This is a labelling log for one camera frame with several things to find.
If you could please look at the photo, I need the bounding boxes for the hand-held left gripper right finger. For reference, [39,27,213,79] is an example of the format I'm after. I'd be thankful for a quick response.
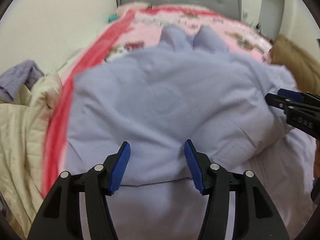
[184,139,290,240]

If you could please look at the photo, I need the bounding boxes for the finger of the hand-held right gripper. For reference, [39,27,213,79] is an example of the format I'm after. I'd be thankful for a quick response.
[278,89,303,103]
[265,93,290,111]

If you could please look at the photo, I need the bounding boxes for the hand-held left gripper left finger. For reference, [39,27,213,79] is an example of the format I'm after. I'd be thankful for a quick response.
[27,141,131,240]

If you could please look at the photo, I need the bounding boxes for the lavender puffer jacket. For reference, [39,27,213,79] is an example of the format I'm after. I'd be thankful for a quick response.
[61,25,318,240]

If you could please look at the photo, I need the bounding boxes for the brown padded jacket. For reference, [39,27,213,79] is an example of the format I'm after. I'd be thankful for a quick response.
[270,34,320,98]

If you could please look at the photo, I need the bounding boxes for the cream quilted jacket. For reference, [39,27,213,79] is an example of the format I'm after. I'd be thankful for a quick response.
[0,71,63,230]

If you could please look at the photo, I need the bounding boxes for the lavender knit sweater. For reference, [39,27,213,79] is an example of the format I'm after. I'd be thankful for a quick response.
[0,59,45,104]

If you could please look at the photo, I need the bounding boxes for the pink printed blanket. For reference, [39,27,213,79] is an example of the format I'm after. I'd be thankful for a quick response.
[41,4,274,198]

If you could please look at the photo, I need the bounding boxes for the pink pillow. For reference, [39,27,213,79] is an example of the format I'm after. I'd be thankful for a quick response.
[117,2,150,13]

